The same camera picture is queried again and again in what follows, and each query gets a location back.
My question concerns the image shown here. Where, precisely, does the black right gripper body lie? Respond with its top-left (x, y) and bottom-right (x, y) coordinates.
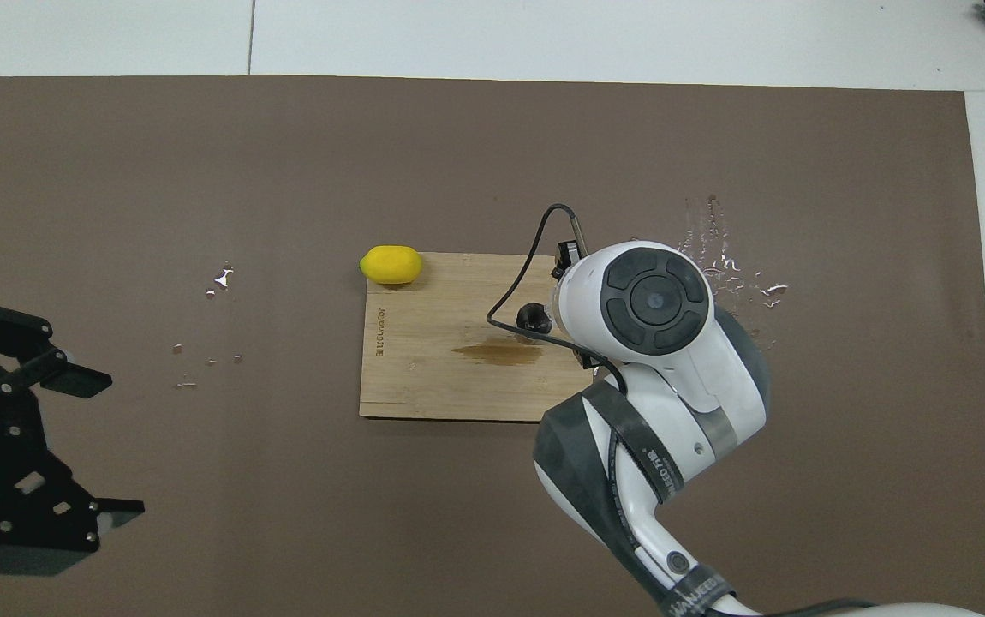
top-left (554, 240), bottom-right (588, 281)

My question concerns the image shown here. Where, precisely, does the yellow lemon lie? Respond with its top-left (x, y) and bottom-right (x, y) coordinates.
top-left (360, 245), bottom-right (423, 285)

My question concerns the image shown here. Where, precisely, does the wooden cutting board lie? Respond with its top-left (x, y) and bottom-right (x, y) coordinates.
top-left (359, 252), bottom-right (596, 422)

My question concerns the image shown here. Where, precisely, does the brown table mat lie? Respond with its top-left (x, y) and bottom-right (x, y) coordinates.
top-left (0, 75), bottom-right (985, 617)

